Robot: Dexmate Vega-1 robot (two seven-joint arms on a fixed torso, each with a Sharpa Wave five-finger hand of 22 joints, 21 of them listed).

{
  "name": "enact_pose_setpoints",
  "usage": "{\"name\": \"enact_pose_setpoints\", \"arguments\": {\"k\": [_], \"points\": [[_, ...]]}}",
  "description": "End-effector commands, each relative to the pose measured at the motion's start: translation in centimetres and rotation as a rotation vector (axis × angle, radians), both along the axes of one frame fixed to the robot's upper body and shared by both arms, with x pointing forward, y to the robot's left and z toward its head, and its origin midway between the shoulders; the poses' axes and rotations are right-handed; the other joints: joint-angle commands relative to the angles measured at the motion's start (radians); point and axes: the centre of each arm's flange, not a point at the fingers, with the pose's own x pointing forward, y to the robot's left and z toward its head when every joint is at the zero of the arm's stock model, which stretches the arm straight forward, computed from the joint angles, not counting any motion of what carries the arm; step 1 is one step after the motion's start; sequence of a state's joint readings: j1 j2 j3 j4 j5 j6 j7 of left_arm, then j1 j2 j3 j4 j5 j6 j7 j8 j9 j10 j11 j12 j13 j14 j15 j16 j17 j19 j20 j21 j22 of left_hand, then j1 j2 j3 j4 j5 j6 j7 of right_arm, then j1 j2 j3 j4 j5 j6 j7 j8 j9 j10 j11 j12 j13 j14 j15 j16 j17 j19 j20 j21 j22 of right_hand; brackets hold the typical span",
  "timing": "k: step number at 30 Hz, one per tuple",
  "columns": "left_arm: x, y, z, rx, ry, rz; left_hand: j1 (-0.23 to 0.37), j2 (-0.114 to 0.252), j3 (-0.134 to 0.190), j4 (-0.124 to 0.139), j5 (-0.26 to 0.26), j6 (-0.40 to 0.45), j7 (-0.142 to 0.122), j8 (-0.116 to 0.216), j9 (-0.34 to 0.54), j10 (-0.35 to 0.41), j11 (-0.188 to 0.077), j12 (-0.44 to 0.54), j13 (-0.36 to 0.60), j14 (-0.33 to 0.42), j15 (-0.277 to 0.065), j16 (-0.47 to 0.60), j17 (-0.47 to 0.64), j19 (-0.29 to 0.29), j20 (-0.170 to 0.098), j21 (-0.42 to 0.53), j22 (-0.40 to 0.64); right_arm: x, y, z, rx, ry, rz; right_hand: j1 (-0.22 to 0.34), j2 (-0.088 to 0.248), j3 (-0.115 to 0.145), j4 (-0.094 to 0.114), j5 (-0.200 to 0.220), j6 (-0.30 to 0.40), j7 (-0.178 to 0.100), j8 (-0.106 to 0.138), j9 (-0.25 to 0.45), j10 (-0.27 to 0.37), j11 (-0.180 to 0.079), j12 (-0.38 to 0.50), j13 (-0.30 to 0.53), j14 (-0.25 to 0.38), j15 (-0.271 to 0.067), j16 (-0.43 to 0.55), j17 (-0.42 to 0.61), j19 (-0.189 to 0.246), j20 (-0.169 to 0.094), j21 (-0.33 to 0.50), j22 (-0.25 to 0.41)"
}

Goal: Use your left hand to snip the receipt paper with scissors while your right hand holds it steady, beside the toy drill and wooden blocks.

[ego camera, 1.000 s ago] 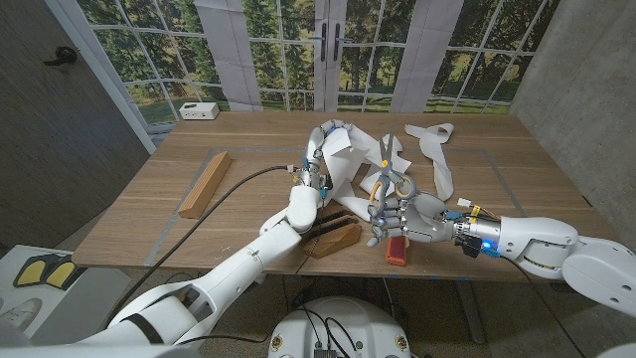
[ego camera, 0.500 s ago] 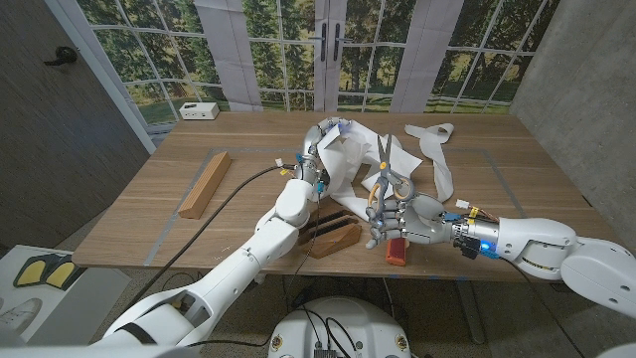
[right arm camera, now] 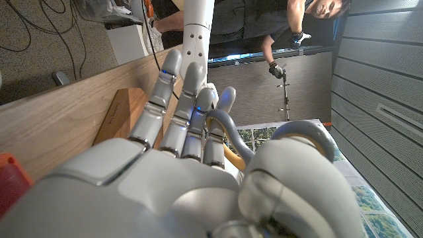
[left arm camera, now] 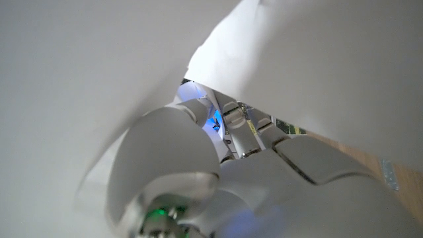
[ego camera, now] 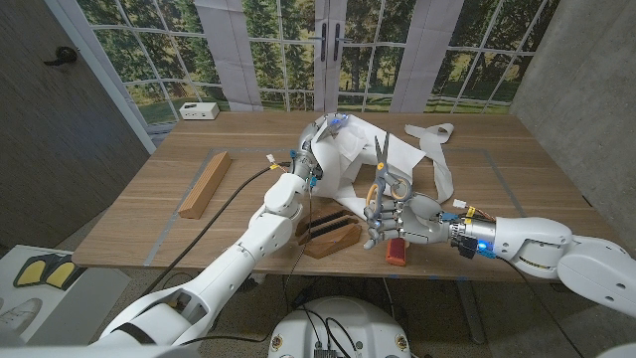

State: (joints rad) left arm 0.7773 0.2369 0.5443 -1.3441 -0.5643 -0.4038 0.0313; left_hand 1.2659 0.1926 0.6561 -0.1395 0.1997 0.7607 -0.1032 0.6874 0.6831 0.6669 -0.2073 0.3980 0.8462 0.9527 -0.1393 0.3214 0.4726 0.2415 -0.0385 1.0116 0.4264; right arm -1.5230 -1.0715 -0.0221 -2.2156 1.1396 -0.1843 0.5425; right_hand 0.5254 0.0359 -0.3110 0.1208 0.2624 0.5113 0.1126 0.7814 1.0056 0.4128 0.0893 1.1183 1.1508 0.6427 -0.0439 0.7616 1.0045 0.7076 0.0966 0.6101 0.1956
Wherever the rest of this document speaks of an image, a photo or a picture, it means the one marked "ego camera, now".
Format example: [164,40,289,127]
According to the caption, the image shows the white floor platform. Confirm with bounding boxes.
[0,243,131,349]

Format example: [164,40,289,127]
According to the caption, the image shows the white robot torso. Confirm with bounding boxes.
[267,296,412,358]

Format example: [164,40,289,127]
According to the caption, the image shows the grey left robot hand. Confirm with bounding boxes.
[289,112,349,193]

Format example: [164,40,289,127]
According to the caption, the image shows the grey table leg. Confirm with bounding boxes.
[456,280,487,345]

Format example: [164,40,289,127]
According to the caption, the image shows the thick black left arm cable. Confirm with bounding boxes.
[141,161,294,297]

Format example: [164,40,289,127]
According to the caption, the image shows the dark brown slotted wooden block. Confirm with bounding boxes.
[294,202,363,261]

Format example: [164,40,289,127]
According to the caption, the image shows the white sneaker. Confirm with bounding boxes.
[0,296,44,347]

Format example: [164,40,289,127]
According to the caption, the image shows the printed window forest backdrop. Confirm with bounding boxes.
[47,0,562,125]

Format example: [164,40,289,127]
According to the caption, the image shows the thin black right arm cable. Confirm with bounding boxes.
[496,256,577,358]

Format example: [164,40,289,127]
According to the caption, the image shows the orange toy drill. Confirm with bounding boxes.
[386,237,408,268]

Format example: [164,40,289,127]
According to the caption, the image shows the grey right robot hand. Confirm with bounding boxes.
[362,191,498,260]

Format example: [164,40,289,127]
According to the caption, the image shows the long light wooden block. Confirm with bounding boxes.
[177,151,233,220]

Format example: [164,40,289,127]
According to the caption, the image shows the white receipt paper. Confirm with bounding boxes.
[310,113,456,223]

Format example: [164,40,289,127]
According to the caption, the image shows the yellow and black foot pedal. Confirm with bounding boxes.
[12,253,79,290]

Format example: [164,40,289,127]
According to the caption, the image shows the black door handle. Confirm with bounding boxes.
[43,46,79,67]

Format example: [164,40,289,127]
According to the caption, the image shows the white power strip box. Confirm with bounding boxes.
[178,101,221,121]

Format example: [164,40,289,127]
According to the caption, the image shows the grey and tan scissors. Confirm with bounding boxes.
[365,130,413,218]

